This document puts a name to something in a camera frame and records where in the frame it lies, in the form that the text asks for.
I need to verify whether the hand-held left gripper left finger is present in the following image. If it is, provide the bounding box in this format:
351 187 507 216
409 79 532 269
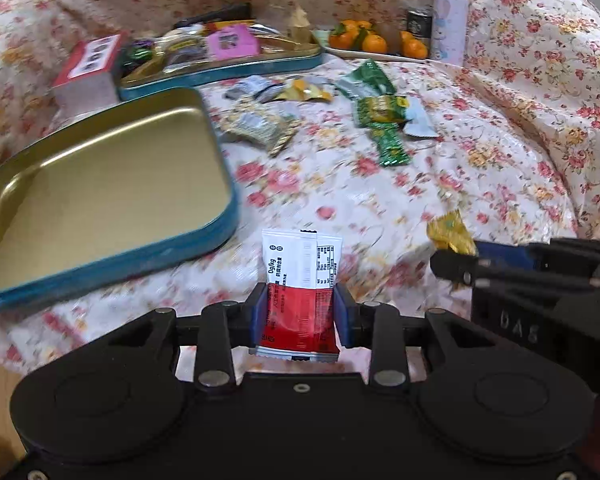
99 282 272 394

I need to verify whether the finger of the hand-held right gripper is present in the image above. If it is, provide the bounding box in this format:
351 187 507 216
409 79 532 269
475 237 600 274
430 249 600 292

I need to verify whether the brown paper packet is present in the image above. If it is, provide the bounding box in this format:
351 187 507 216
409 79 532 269
285 5 313 43

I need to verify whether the white plate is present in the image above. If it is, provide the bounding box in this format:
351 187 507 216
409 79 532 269
312 27 431 64

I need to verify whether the green peas snack packet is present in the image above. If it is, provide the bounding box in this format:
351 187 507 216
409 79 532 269
356 95 413 128

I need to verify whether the dark green and white packet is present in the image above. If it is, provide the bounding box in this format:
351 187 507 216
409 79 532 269
335 58 397 98

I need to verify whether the green foil candy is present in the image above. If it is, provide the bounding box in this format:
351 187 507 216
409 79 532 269
370 125 412 168

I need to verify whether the red and white snack packet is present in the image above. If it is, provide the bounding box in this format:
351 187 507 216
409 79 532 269
254 229 342 363

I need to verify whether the blue tin tray gold inside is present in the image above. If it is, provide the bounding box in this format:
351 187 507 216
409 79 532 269
0 86 241 316

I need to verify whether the blue tin filled with packets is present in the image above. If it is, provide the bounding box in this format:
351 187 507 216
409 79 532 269
117 22 323 102

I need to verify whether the pink snack packet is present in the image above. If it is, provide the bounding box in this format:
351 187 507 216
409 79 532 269
206 22 260 58

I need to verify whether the yellow and silver snack packet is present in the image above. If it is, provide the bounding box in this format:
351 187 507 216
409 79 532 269
275 77 335 103

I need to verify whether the gold foil candy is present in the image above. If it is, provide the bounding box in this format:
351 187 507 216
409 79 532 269
426 210 478 256

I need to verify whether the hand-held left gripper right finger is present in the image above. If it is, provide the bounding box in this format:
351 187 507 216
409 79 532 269
332 285 499 394

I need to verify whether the orange snack packet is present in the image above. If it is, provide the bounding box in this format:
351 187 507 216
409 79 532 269
205 19 256 31

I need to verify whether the purple and white thermos bottle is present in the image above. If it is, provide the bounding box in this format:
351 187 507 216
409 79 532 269
431 0 471 67

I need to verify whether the red and white carton box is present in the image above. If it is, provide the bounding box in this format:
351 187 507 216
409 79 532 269
50 32 128 126

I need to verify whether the dark coffee can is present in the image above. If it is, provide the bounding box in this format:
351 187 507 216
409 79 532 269
406 7 433 48

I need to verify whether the clear packet with dark snack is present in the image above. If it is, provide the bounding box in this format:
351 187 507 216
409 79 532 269
155 30 208 68

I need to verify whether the black remote control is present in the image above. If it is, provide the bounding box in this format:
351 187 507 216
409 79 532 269
172 2 253 31

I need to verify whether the beige patterned snack packet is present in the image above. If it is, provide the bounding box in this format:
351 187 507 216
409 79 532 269
220 100 301 157

